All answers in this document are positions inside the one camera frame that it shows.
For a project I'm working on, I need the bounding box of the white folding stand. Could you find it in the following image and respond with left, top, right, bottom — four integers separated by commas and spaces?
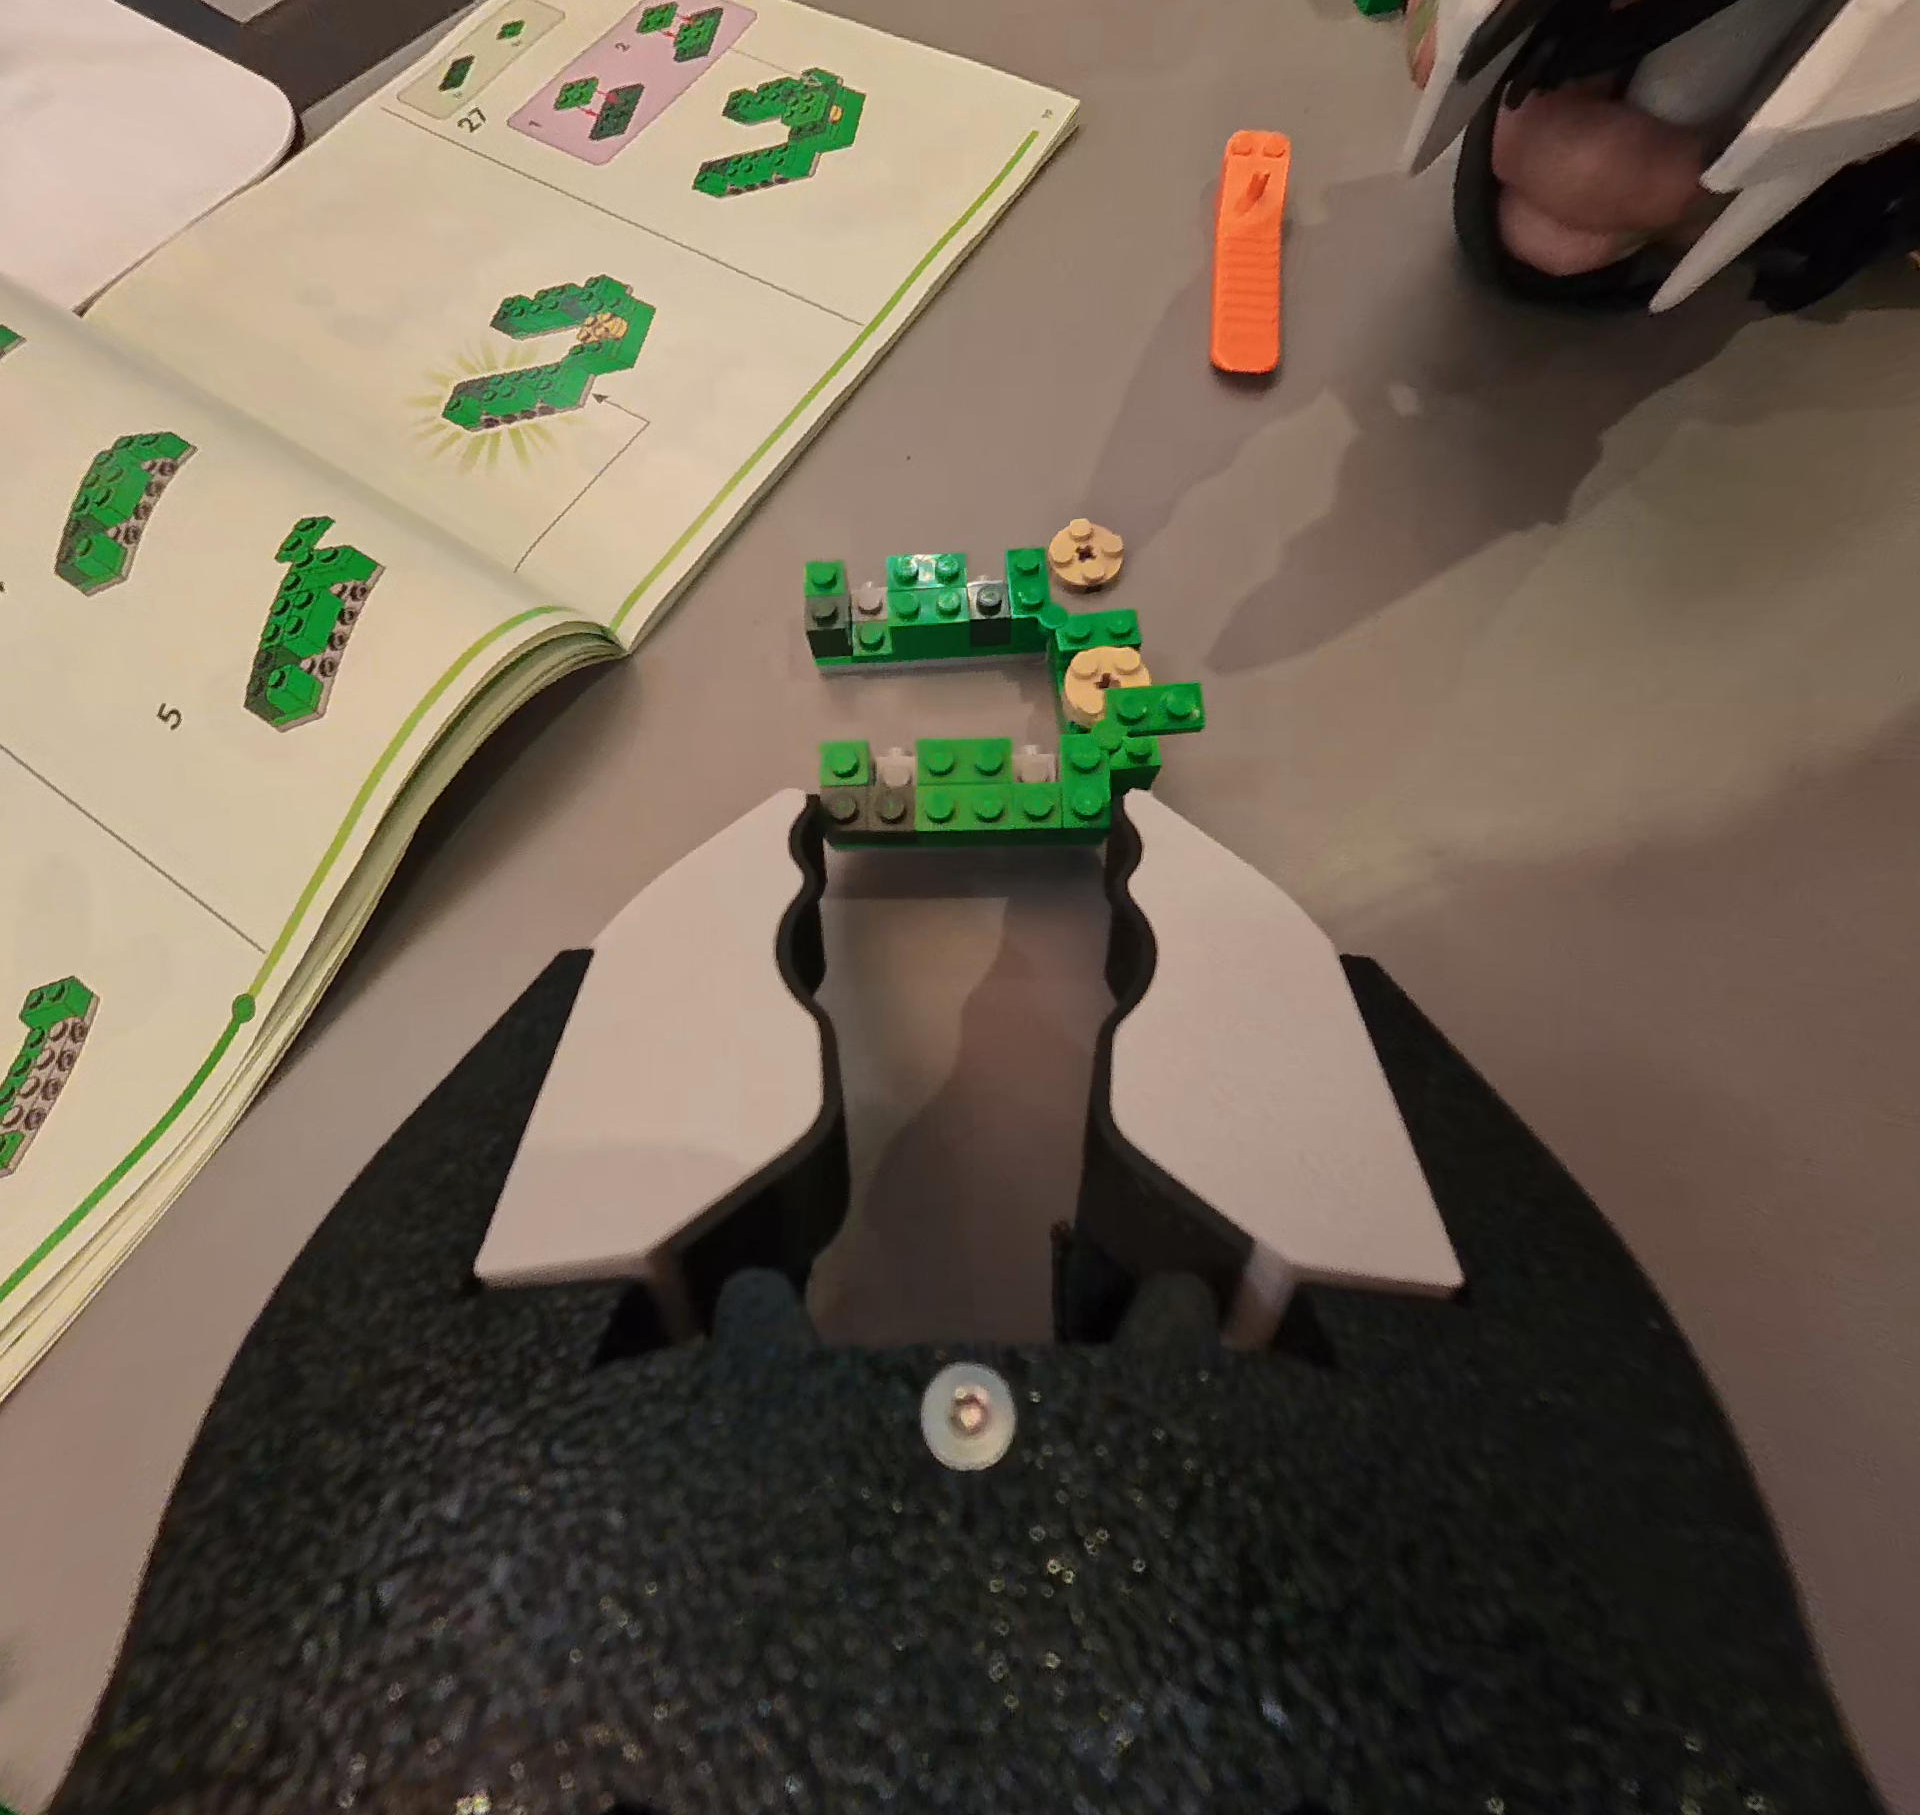
0, 0, 298, 315

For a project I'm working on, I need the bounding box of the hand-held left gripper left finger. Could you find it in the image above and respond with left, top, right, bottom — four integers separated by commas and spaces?
473, 788, 851, 1344

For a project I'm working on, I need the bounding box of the brick instruction booklet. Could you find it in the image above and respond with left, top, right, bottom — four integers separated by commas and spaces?
0, 0, 1082, 1398

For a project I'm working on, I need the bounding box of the green brick arc assembly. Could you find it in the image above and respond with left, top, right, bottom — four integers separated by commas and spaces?
816, 680, 1212, 852

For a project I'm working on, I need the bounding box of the grey desk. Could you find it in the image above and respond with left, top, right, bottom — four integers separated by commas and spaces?
0, 0, 1920, 1815

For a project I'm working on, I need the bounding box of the orange brick separator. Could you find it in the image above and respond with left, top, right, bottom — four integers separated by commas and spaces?
1212, 131, 1296, 381

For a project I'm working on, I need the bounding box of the green brick assembly with tan round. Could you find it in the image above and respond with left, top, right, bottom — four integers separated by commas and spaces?
803, 544, 1153, 726

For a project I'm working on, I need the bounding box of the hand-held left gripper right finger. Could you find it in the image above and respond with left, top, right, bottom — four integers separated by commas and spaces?
1076, 788, 1467, 1352

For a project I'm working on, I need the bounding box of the person's right hand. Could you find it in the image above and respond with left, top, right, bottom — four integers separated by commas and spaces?
1403, 0, 1727, 283

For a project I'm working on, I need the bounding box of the tan round plate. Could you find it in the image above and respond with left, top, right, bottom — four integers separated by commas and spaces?
1046, 519, 1138, 598

